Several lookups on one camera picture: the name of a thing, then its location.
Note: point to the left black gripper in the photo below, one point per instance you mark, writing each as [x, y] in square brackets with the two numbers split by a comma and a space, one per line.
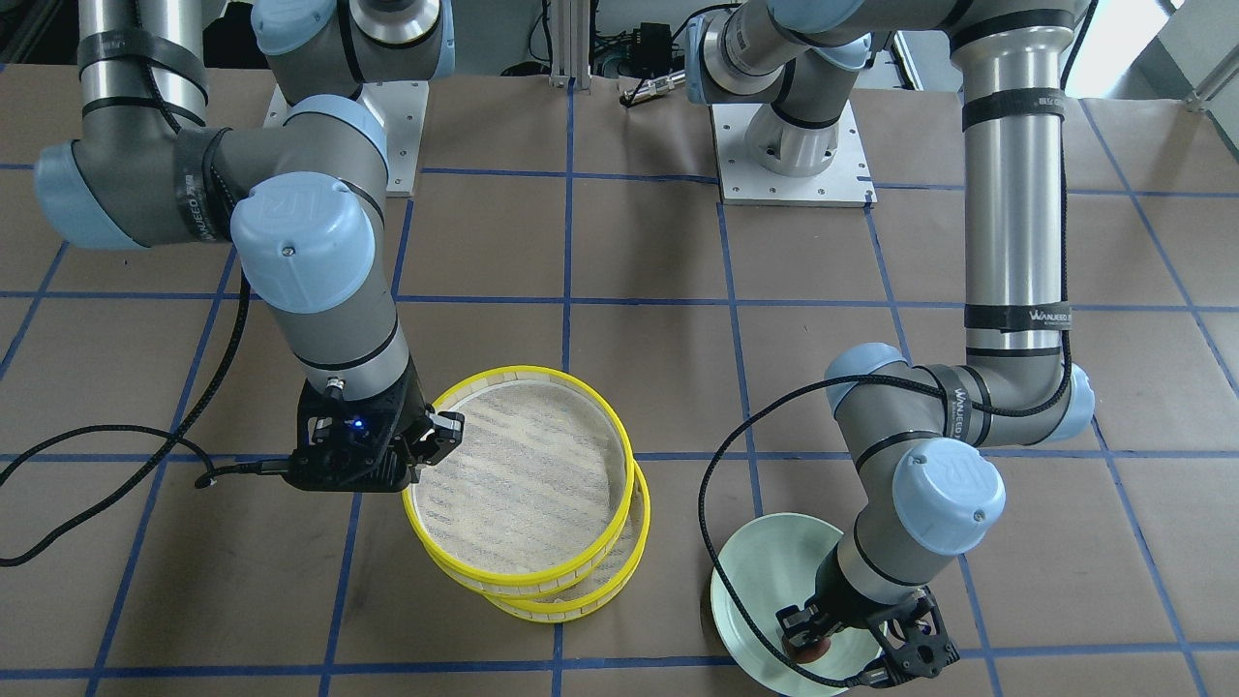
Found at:
[840, 592]

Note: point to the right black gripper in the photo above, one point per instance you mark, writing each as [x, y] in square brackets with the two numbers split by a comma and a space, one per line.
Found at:
[411, 408]

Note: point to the brown bun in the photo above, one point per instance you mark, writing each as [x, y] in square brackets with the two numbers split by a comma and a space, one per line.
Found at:
[808, 652]

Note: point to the yellow steamer layer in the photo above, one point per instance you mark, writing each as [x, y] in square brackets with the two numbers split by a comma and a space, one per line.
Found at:
[537, 492]
[603, 582]

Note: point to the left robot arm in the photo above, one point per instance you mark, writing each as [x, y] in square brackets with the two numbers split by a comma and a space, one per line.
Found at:
[916, 433]

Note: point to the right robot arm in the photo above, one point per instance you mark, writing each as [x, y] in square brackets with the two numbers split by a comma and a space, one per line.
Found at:
[300, 203]

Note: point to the light green plate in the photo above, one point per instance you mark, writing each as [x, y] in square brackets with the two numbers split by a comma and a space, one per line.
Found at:
[771, 562]

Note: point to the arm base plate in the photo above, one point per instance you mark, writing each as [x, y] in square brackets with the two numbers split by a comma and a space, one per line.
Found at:
[763, 161]
[387, 113]

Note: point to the aluminium frame post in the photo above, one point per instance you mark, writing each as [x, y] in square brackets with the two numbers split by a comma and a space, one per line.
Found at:
[570, 43]

